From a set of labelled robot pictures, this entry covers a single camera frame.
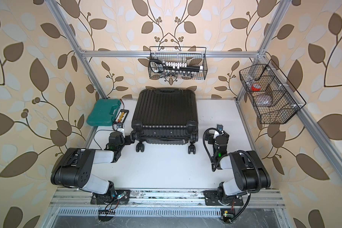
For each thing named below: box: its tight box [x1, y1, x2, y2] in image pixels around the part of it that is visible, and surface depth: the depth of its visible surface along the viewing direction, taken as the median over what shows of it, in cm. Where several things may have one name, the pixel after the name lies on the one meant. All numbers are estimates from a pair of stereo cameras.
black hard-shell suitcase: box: [130, 88, 199, 154], surface depth 84 cm
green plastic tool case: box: [86, 98, 122, 127], surface depth 110 cm
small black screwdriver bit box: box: [114, 109, 130, 124], surface depth 110 cm
